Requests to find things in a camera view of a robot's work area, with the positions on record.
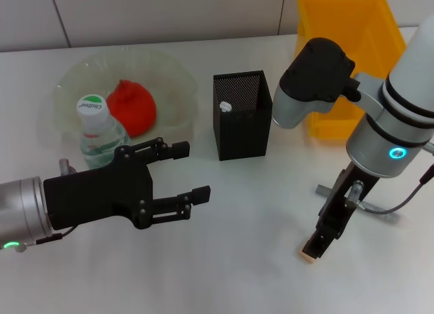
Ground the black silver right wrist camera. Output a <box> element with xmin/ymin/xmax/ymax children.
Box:
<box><xmin>272</xmin><ymin>37</ymin><xmax>386</xmax><ymax>130</ymax></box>

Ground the clear green-label water bottle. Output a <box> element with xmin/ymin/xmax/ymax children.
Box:
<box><xmin>76</xmin><ymin>94</ymin><xmax>133</xmax><ymax>171</ymax></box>

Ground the grey glitter pen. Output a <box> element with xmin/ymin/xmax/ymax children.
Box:
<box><xmin>315</xmin><ymin>184</ymin><xmax>401</xmax><ymax>225</ymax></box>

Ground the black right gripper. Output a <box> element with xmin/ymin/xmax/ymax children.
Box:
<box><xmin>302</xmin><ymin>162</ymin><xmax>380</xmax><ymax>261</ymax></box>

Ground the black mesh pen holder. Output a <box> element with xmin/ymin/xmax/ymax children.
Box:
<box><xmin>212</xmin><ymin>70</ymin><xmax>275</xmax><ymax>161</ymax></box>

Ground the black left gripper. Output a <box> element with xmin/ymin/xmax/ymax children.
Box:
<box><xmin>43</xmin><ymin>137</ymin><xmax>212</xmax><ymax>231</ymax></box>

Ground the gripper cable with plugs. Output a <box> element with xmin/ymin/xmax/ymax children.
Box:
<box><xmin>3</xmin><ymin>159</ymin><xmax>78</xmax><ymax>254</ymax></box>
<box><xmin>346</xmin><ymin>140</ymin><xmax>434</xmax><ymax>215</ymax></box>

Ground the red orange fruit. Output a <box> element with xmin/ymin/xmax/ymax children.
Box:
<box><xmin>105</xmin><ymin>78</ymin><xmax>158</xmax><ymax>139</ymax></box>

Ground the tan eraser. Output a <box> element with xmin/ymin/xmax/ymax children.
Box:
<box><xmin>298</xmin><ymin>243</ymin><xmax>319</xmax><ymax>262</ymax></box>

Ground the right gripper cable with plugs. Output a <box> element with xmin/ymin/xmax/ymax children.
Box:
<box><xmin>346</xmin><ymin>140</ymin><xmax>434</xmax><ymax>215</ymax></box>

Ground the left gripper cable with plugs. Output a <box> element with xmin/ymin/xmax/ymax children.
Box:
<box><xmin>3</xmin><ymin>159</ymin><xmax>78</xmax><ymax>254</ymax></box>

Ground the clear glass fruit plate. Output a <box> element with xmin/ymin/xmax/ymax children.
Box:
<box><xmin>54</xmin><ymin>47</ymin><xmax>200</xmax><ymax>149</ymax></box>

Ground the yellow plastic bin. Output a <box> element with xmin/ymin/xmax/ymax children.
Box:
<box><xmin>293</xmin><ymin>0</ymin><xmax>408</xmax><ymax>140</ymax></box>

